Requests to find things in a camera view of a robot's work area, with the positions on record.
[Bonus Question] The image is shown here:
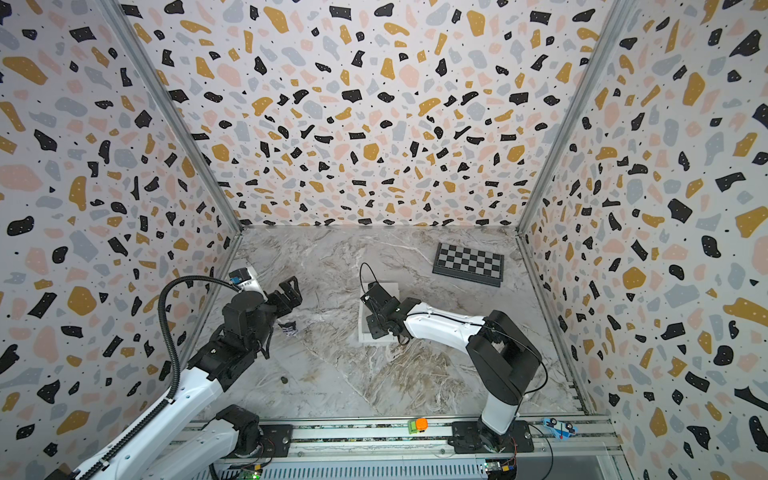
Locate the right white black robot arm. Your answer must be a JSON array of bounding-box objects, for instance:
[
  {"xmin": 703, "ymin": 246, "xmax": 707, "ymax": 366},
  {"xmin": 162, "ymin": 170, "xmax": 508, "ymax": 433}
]
[{"xmin": 361, "ymin": 282, "xmax": 543, "ymax": 454}]

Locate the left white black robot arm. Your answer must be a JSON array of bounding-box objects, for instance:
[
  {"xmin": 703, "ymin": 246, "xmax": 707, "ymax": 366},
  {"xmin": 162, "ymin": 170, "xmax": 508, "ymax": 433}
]
[{"xmin": 48, "ymin": 269, "xmax": 303, "ymax": 479}]

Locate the white rectangular bin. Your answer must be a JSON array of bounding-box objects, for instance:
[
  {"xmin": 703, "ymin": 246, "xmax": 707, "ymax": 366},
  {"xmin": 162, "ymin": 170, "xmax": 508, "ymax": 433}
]
[{"xmin": 359, "ymin": 281, "xmax": 400, "ymax": 343}]

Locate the small dark patterned wrapper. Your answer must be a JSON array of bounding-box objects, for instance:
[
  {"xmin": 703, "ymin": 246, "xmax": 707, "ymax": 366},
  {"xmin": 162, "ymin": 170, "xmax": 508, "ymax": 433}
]
[{"xmin": 279, "ymin": 322, "xmax": 298, "ymax": 336}]

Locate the black white checkerboard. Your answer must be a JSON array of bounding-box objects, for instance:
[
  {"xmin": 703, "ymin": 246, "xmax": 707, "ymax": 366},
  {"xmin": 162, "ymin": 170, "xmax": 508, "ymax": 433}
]
[{"xmin": 432, "ymin": 242, "xmax": 505, "ymax": 288}]

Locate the orange green button block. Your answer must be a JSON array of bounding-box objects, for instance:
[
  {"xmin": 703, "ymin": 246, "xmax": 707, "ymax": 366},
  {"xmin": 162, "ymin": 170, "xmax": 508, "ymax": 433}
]
[{"xmin": 407, "ymin": 418, "xmax": 429, "ymax": 435}]

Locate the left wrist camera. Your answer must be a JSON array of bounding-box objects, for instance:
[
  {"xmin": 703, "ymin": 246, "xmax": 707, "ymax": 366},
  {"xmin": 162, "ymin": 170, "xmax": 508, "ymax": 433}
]
[{"xmin": 229, "ymin": 267, "xmax": 263, "ymax": 293}]

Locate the black corrugated cable conduit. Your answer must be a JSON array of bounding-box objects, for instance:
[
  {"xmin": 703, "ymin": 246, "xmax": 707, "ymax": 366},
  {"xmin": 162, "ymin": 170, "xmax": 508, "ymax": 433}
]
[{"xmin": 157, "ymin": 274, "xmax": 241, "ymax": 400}]

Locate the blue connector on rail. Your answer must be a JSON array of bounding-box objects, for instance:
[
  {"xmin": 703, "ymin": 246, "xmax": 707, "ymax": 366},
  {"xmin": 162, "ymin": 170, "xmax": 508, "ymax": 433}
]
[{"xmin": 542, "ymin": 417, "xmax": 577, "ymax": 439}]

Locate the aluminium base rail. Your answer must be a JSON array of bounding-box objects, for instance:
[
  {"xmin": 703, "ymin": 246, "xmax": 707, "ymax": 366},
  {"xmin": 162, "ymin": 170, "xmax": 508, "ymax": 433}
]
[{"xmin": 143, "ymin": 413, "xmax": 625, "ymax": 480}]

